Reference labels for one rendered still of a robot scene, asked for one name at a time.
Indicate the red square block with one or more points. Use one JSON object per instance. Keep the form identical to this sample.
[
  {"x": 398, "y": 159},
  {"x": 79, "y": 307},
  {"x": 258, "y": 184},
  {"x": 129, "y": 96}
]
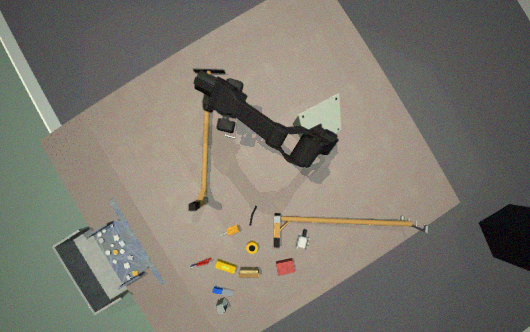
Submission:
[{"x": 285, "y": 266}]

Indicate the yellow-handled screwdriver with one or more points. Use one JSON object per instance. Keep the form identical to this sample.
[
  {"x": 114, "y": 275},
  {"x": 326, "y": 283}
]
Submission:
[{"x": 231, "y": 230}]

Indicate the long-handled scraper with wooden pole and dark square blade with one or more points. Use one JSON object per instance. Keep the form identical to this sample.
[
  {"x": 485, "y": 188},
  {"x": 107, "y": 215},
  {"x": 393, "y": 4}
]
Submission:
[{"x": 202, "y": 199}]

